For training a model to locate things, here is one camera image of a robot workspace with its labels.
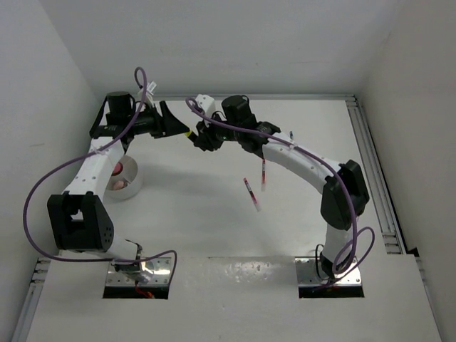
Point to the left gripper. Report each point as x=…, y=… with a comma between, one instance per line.
x=166, y=125

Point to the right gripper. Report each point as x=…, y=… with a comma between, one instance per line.
x=206, y=137

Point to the yellow black highlighter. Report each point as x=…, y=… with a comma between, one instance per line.
x=191, y=135

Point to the red refill pen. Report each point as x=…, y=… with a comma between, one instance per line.
x=263, y=175
x=252, y=195

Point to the pink white stapler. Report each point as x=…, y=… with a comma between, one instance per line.
x=120, y=184

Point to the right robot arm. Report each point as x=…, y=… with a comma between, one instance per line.
x=342, y=186

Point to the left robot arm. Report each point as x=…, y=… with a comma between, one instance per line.
x=79, y=220

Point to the pink cap in container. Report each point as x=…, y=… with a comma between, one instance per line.
x=117, y=169

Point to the white round divided container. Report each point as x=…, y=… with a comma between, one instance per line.
x=131, y=173

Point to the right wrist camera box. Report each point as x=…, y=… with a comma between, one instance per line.
x=206, y=103

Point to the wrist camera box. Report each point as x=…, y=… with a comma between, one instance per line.
x=149, y=92
x=206, y=103

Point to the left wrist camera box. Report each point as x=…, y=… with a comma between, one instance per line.
x=149, y=92

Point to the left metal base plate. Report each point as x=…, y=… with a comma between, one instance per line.
x=147, y=280

